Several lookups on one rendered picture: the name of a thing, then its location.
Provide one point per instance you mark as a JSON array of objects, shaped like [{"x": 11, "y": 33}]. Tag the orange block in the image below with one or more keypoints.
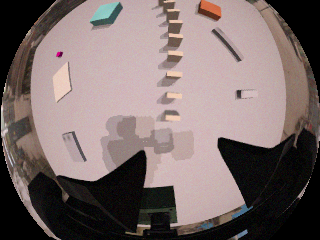
[{"x": 210, "y": 10}]

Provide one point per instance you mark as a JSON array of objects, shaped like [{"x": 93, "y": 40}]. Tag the teal box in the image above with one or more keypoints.
[{"x": 106, "y": 14}]

